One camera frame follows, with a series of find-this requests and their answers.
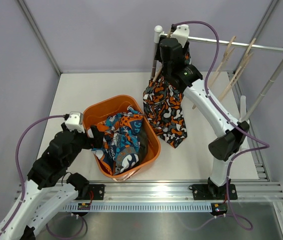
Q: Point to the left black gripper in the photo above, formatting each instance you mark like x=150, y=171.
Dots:
x=97, y=141

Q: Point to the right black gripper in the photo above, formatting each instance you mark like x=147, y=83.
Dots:
x=183, y=52

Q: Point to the blue orange patterned shorts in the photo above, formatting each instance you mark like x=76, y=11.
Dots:
x=119, y=152

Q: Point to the orange black camo shorts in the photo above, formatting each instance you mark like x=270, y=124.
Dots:
x=163, y=110

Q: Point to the wooden hanger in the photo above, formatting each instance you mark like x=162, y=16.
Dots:
x=155, y=72
x=227, y=54
x=240, y=69

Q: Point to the olive green shorts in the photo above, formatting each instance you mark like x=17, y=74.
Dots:
x=143, y=145

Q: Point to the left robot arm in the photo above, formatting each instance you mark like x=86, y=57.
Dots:
x=27, y=217

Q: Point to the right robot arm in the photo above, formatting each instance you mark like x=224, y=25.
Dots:
x=229, y=131

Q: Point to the silver clothes rack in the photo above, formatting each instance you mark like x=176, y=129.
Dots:
x=270, y=82

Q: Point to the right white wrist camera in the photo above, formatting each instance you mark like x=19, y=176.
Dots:
x=181, y=33

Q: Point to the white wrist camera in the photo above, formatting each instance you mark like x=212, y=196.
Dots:
x=75, y=122
x=181, y=33

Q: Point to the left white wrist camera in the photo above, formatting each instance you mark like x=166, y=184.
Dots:
x=75, y=122

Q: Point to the white slotted cable duct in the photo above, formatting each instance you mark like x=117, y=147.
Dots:
x=147, y=207

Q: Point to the aluminium mounting rail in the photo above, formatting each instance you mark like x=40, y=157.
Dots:
x=178, y=191

